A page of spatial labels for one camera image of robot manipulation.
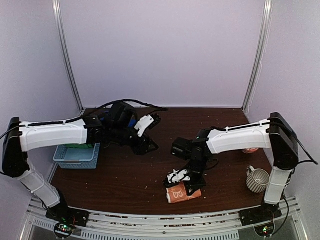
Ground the front aluminium rail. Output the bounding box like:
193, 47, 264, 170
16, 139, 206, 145
18, 197, 310, 240

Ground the right aluminium frame post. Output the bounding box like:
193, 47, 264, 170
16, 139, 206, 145
242, 0, 274, 114

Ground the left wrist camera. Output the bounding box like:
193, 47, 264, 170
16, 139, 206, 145
134, 113, 162, 138

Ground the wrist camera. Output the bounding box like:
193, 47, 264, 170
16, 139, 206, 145
134, 113, 162, 138
163, 169, 191, 188

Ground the grey striped mug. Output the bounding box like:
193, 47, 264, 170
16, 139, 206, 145
246, 165, 270, 194

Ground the blue towel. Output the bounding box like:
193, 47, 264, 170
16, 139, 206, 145
98, 111, 137, 128

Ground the orange bunny pattern towel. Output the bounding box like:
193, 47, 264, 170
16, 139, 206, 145
166, 182, 202, 204

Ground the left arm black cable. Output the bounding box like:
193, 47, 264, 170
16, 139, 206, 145
74, 99, 169, 121

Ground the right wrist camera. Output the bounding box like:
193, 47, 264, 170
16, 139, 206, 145
163, 169, 191, 188

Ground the orange white patterned bowl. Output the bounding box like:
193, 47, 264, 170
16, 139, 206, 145
242, 148, 259, 154

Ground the aluminium frame post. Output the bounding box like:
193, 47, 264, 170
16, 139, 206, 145
52, 0, 84, 112
242, 0, 274, 114

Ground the light blue plastic basket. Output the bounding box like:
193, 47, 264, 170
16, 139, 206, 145
53, 143, 101, 170

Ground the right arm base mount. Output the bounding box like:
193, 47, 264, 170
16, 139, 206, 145
239, 205, 282, 238

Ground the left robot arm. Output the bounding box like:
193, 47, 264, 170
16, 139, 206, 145
1, 101, 161, 222

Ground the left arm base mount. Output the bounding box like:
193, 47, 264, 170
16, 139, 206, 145
45, 208, 90, 239

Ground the green rolled towel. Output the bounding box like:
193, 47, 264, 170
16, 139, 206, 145
66, 144, 95, 149

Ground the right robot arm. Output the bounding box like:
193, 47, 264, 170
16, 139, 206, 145
166, 108, 320, 215

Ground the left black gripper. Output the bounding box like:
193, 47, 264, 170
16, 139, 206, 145
110, 124, 159, 156

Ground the left aluminium frame post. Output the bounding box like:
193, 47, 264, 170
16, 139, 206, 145
52, 0, 84, 112

